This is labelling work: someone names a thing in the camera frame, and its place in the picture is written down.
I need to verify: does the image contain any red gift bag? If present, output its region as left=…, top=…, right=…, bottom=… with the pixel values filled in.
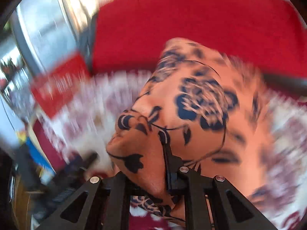
left=30, top=53, right=90, bottom=118

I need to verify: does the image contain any orange black floral garment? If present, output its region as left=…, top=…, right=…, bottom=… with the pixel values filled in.
left=107, top=38, right=272, bottom=222

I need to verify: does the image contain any red fleece blanket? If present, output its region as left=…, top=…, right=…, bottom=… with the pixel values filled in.
left=93, top=0, right=306, bottom=78

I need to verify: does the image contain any cream maroon floral plush blanket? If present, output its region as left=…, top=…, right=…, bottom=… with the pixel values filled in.
left=32, top=70, right=306, bottom=229

